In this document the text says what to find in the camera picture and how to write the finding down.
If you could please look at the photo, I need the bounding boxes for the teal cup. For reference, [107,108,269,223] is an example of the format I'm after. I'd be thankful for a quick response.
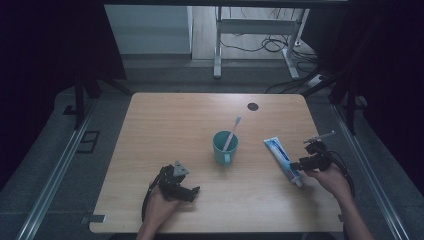
[212,130,240,168]

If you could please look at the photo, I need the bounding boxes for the blue white toothpaste tube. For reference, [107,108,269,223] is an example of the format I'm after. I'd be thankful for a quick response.
[263,136,304,189]

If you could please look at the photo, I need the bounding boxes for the white panel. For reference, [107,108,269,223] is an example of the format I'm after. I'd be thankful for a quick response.
[103,4,194,55]

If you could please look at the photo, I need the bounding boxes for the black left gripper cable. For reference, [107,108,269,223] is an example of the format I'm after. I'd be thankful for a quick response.
[141,173,165,224]

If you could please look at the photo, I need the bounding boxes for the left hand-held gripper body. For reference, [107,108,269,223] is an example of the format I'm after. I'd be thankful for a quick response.
[158,160,190,202]

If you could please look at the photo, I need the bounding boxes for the white desk frame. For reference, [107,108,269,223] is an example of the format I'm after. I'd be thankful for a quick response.
[213,6,311,80]

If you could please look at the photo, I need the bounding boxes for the black floor cables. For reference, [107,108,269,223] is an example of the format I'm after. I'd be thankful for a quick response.
[219,8,323,66]

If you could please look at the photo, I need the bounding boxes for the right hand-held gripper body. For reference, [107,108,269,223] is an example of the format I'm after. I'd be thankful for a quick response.
[302,130,336,173]

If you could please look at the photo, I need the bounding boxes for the person's right hand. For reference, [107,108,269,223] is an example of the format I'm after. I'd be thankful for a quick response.
[303,163,354,202]

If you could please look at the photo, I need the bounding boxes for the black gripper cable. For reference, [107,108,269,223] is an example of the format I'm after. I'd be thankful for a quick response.
[324,149,357,198]
[141,173,165,224]

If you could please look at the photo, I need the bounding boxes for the grey table bracket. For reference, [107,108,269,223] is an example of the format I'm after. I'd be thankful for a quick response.
[80,214,107,225]

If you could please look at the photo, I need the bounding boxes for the pink toothbrush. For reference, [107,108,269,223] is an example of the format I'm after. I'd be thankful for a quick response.
[222,114,243,153]

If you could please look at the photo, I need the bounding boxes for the dark curtain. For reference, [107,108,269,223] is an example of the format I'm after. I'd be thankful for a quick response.
[0,0,127,191]
[301,0,424,188]

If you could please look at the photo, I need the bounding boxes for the person's left hand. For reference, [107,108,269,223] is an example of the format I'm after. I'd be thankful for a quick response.
[143,185,183,232]

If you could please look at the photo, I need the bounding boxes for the black metal stand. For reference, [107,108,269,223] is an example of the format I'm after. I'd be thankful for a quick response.
[301,63,368,136]
[63,69,133,131]

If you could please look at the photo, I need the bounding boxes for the white power strip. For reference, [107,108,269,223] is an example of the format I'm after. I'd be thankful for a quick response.
[307,73,327,89]

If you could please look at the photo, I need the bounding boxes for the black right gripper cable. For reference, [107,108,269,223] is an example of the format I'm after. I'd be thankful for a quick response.
[324,149,357,198]

